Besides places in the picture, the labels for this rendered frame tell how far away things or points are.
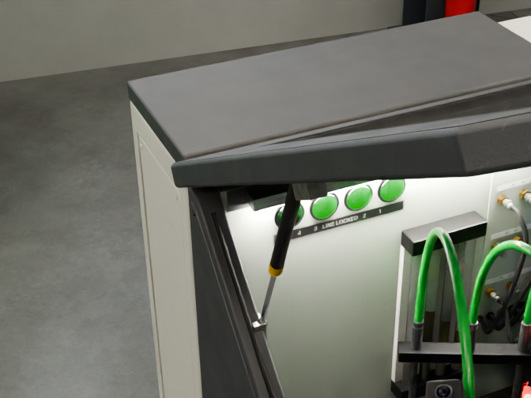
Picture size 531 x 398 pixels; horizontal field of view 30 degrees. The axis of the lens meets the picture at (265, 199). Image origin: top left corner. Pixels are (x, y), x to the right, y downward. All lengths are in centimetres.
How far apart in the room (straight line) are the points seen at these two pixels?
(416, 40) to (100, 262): 224
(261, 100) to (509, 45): 48
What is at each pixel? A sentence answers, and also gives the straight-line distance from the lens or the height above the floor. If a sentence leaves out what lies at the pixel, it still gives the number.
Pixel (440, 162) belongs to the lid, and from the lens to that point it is 74.
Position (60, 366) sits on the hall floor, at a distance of 339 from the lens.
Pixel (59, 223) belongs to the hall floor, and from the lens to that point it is 408.
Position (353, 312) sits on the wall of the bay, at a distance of 171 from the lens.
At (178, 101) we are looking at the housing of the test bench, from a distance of 160.
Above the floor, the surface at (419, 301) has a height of 121.
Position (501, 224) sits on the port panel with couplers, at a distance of 178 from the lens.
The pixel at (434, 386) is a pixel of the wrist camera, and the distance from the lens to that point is 126.
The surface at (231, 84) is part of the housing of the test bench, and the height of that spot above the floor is 150.
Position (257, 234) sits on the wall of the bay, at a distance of 152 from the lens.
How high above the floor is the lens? 222
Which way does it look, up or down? 33 degrees down
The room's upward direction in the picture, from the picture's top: 1 degrees counter-clockwise
